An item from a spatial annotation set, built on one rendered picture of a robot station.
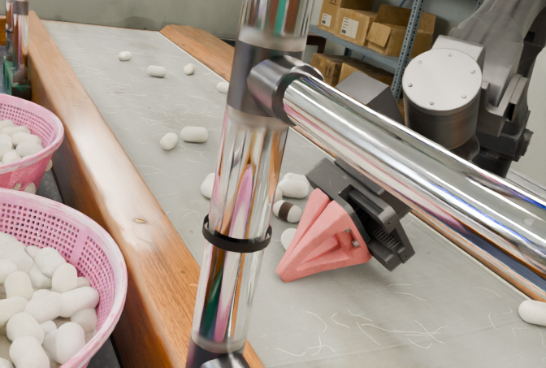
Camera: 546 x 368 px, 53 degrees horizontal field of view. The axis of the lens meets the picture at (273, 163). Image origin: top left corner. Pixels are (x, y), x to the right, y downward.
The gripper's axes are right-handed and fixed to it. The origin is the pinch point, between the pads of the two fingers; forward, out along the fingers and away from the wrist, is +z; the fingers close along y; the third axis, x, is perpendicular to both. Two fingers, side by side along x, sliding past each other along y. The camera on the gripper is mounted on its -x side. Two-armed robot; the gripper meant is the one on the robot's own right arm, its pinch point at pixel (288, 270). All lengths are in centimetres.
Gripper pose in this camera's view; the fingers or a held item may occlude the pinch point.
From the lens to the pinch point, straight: 47.3
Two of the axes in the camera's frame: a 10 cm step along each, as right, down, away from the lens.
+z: -7.7, 6.2, -1.2
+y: 4.6, 4.1, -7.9
